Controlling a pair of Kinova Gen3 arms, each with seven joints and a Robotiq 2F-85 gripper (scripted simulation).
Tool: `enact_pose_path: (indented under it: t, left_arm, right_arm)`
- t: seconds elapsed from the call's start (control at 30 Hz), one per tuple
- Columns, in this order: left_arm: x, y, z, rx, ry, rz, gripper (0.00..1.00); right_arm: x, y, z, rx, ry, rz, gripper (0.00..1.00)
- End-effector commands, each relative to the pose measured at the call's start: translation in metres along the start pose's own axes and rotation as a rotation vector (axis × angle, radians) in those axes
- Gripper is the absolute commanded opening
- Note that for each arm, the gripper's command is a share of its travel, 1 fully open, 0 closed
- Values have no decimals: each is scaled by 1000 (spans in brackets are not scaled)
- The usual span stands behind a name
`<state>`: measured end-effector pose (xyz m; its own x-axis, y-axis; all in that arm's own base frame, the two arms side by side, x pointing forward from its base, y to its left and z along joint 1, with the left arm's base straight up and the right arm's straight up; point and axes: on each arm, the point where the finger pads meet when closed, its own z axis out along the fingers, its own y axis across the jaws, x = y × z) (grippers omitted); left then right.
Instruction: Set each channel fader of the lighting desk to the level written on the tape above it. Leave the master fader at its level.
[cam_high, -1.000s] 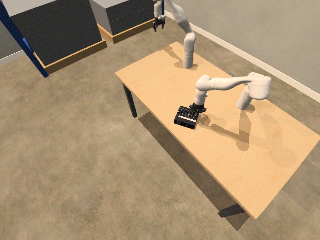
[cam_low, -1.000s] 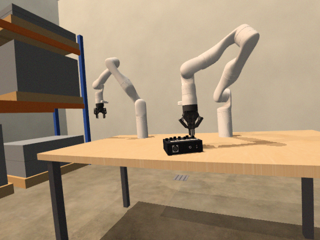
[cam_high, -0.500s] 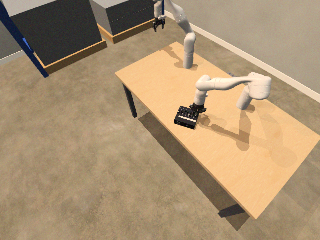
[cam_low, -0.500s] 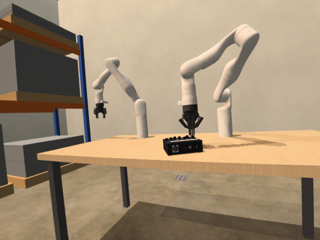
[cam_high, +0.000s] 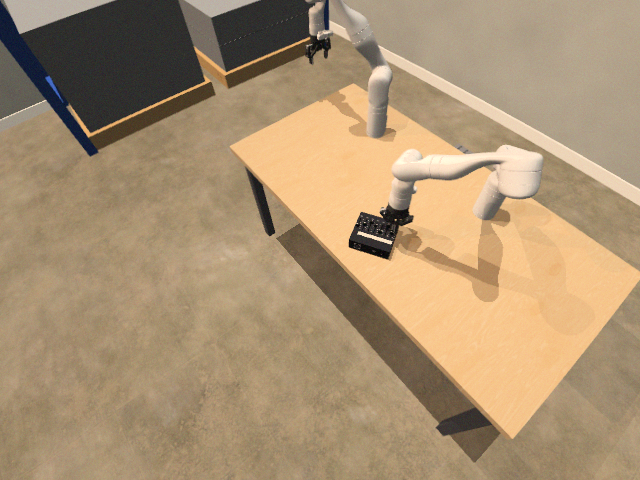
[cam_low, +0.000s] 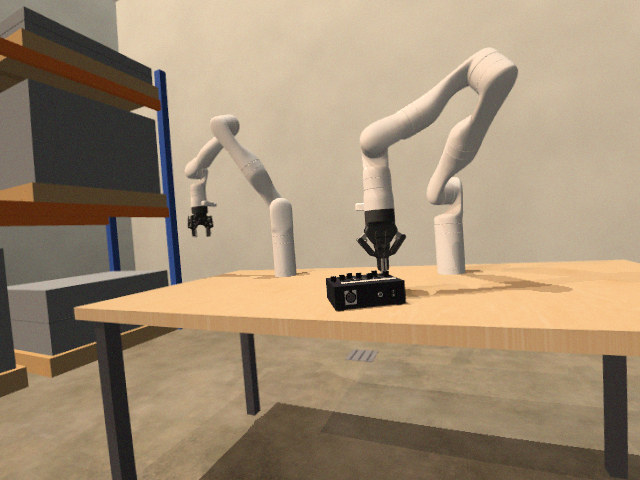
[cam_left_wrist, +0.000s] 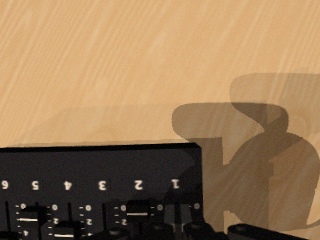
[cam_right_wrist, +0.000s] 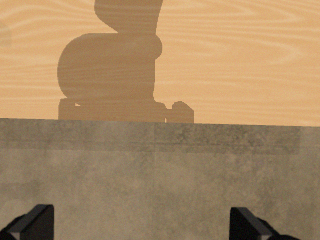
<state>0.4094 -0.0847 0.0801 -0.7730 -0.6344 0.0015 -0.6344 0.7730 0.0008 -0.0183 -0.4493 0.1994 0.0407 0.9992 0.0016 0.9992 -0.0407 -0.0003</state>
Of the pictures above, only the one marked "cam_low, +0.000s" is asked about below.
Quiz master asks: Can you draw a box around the black lighting desk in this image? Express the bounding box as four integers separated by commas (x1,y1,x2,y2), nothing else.
326,270,406,311

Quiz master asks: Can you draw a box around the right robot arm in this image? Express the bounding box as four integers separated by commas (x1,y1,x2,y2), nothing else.
185,115,297,277

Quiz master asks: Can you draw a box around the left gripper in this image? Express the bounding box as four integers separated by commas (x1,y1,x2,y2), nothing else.
356,209,406,273

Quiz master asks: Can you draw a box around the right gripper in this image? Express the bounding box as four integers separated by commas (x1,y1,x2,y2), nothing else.
188,206,214,238

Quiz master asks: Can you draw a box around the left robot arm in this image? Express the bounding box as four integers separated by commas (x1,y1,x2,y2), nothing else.
355,48,518,275

